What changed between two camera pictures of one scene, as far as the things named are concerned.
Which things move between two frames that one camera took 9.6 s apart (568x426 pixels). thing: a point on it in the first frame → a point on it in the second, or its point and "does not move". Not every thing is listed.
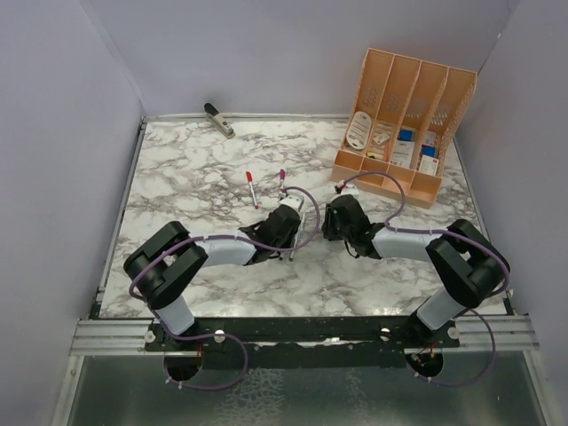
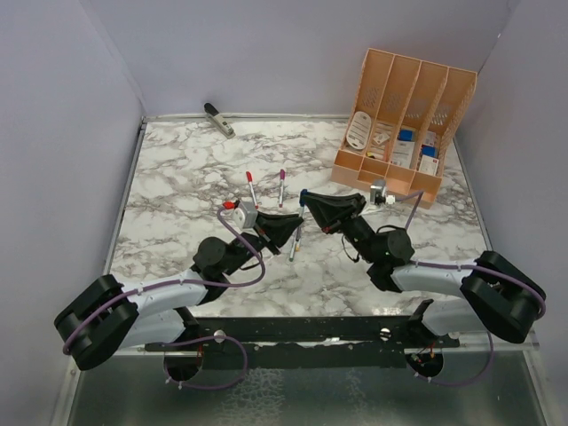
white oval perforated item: x=358 y=130 does not move
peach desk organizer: x=405 y=115 does not move
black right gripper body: x=333 y=231 → x=355 y=207
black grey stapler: x=218 y=120 does not move
